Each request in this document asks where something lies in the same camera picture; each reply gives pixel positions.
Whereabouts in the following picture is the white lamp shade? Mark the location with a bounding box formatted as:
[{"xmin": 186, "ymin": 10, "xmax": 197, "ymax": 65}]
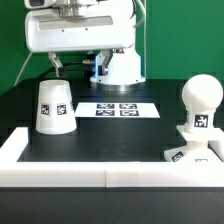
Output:
[{"xmin": 36, "ymin": 80, "xmax": 76, "ymax": 135}]

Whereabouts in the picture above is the white U-shaped fence frame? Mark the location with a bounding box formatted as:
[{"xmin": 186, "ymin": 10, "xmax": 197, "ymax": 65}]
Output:
[{"xmin": 0, "ymin": 127, "xmax": 224, "ymax": 188}]

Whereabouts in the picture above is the white marker plate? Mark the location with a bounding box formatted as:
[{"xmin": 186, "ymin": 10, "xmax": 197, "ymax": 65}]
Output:
[{"xmin": 75, "ymin": 102, "xmax": 160, "ymax": 118}]

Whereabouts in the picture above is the black cable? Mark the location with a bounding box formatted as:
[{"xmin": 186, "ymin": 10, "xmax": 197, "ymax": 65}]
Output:
[{"xmin": 46, "ymin": 61, "xmax": 96, "ymax": 76}]

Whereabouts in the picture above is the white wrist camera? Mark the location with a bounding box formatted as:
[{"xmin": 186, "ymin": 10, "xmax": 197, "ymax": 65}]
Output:
[{"xmin": 24, "ymin": 0, "xmax": 56, "ymax": 9}]

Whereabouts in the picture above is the white lamp bulb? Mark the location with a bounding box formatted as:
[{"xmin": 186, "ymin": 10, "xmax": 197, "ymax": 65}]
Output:
[{"xmin": 182, "ymin": 74, "xmax": 223, "ymax": 133}]

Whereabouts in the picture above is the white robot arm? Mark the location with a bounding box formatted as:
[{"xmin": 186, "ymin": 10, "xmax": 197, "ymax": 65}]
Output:
[{"xmin": 24, "ymin": 0, "xmax": 146, "ymax": 92}]

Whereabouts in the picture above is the white cable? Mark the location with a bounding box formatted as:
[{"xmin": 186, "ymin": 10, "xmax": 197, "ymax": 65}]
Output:
[{"xmin": 13, "ymin": 51, "xmax": 34, "ymax": 88}]

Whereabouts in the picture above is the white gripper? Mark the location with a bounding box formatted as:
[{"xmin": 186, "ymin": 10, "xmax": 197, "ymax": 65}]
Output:
[{"xmin": 25, "ymin": 6, "xmax": 135, "ymax": 77}]

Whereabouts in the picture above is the white lamp base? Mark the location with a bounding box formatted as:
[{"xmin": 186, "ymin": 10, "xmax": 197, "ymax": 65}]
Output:
[{"xmin": 164, "ymin": 125, "xmax": 223, "ymax": 163}]

